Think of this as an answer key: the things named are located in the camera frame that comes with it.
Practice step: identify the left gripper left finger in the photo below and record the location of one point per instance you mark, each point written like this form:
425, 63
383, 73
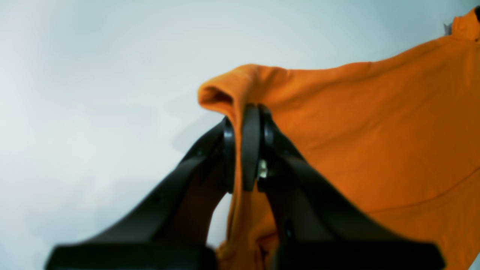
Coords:
168, 229

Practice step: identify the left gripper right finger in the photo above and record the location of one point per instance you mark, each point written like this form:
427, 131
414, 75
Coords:
318, 228

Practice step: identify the orange T-shirt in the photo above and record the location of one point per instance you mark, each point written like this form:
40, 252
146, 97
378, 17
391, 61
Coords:
399, 137

